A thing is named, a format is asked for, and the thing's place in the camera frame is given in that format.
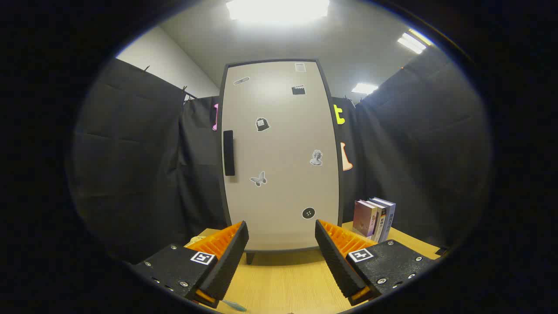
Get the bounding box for large ceiling light panel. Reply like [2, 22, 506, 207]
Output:
[226, 0, 330, 22]

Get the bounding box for white and blue tube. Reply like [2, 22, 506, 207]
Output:
[220, 299, 248, 312]

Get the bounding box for pink cover book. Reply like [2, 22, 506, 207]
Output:
[352, 200, 378, 238]

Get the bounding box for black cabinet door handle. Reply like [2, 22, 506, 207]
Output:
[223, 130, 236, 176]

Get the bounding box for dark spine book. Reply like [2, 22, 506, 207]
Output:
[368, 198, 388, 241]

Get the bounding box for light grey cabinet door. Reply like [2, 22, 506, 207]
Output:
[222, 61, 340, 251]

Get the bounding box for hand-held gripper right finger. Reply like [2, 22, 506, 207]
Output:
[315, 219, 436, 306]

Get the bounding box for dark grey cabinet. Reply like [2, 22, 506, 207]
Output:
[218, 59, 345, 265]

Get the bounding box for black backdrop cloth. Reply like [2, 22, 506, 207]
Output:
[72, 46, 493, 262]

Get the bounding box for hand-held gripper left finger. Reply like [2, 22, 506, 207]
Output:
[131, 220, 250, 309]

